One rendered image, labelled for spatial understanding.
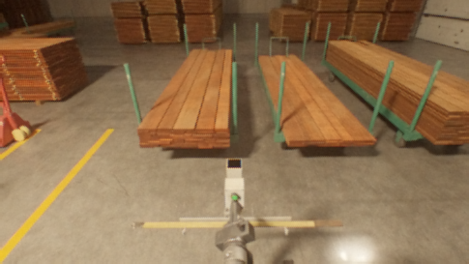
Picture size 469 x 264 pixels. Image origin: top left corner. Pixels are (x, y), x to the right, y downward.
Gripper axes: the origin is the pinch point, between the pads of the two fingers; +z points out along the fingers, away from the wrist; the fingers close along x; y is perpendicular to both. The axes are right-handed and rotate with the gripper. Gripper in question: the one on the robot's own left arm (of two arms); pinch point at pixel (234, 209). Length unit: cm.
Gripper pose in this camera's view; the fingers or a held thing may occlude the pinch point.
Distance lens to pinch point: 92.9
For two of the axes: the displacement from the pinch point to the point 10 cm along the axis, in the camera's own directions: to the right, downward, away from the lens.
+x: -8.6, 4.4, 2.5
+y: -5.1, -7.5, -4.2
